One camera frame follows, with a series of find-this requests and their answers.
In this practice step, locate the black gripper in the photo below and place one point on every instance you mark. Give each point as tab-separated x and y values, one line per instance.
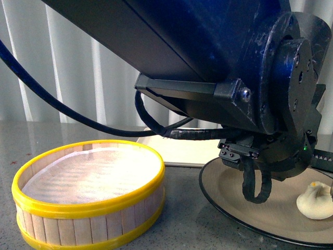
282	154

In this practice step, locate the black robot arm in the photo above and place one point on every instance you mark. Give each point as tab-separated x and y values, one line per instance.
248	65

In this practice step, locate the white steamed bun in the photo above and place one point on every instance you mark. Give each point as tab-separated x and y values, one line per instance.
316	202

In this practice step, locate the cream rectangular serving tray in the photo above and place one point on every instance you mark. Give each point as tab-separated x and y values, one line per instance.
183	153

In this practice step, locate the white mesh steamer liner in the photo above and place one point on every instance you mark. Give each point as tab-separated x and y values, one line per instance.
94	175

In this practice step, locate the yellow-rimmed wooden steamer basket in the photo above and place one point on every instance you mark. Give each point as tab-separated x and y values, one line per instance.
106	224

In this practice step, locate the beige plate with black rim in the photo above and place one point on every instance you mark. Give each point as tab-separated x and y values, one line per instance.
278	217

